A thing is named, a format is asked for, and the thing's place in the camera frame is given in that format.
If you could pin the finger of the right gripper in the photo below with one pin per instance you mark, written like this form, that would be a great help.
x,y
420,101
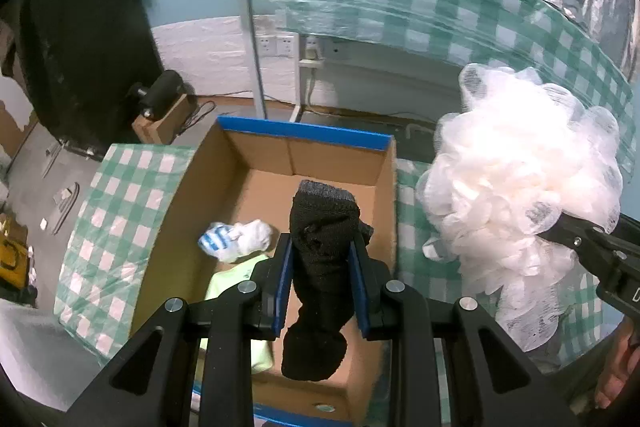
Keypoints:
x,y
592,245
626,235

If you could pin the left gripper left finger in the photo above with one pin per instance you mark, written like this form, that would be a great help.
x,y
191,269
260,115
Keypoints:
x,y
149,382

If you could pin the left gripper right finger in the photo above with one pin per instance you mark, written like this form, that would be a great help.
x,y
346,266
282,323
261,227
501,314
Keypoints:
x,y
490,380

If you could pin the white mesh bath loofah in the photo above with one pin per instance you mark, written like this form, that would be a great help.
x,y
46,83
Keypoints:
x,y
519,155

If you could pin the black sock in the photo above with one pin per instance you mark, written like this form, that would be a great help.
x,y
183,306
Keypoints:
x,y
324,221

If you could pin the person's right hand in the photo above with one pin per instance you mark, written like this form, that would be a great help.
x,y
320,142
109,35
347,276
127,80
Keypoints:
x,y
620,363

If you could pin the green checkered tablecloth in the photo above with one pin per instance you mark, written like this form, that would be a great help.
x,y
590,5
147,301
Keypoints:
x,y
110,247

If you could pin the white blue striped sock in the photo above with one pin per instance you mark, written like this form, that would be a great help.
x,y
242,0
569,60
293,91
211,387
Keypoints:
x,y
229,243

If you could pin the blue cardboard box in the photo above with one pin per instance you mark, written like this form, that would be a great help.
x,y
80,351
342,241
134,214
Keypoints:
x,y
247,169

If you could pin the black cylinder on box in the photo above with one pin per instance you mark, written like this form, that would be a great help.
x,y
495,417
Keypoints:
x,y
155,101

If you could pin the upper green checkered cloth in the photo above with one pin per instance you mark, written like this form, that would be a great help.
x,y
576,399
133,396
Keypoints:
x,y
515,33

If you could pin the white metal table frame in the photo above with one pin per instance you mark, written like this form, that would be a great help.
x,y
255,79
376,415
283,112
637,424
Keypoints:
x,y
272,64

